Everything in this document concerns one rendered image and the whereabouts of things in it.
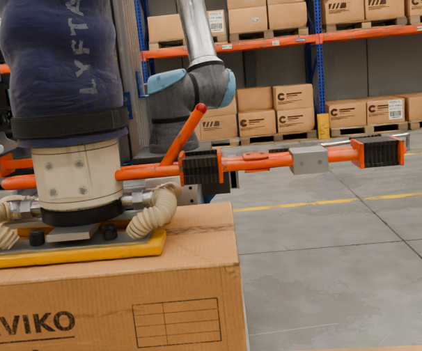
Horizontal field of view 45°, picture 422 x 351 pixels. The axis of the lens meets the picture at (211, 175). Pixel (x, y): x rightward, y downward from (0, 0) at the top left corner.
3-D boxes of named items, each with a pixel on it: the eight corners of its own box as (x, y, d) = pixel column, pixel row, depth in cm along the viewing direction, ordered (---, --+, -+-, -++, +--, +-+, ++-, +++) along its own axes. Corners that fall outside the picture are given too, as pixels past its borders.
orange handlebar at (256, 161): (-54, 200, 103) (-58, 182, 102) (7, 171, 132) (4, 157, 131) (411, 159, 99) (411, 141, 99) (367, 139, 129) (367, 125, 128)
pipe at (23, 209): (-22, 248, 95) (-28, 219, 93) (27, 212, 119) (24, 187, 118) (160, 232, 93) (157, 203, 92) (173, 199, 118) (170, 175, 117)
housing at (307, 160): (293, 175, 100) (292, 153, 99) (289, 169, 107) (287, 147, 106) (329, 173, 100) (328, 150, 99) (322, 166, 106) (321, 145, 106)
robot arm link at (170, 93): (145, 118, 155) (139, 72, 153) (186, 112, 161) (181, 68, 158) (158, 120, 145) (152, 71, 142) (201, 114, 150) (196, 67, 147)
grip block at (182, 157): (180, 187, 99) (177, 157, 98) (184, 177, 109) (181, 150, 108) (223, 184, 99) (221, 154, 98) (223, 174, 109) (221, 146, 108)
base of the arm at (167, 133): (152, 147, 162) (148, 115, 160) (200, 143, 162) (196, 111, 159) (145, 155, 147) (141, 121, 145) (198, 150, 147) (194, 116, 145)
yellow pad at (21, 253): (-24, 270, 93) (-29, 244, 92) (-1, 251, 103) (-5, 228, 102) (161, 255, 92) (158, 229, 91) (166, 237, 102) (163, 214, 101)
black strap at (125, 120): (-7, 143, 92) (-11, 121, 91) (37, 129, 114) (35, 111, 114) (117, 132, 91) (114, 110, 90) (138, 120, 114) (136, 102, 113)
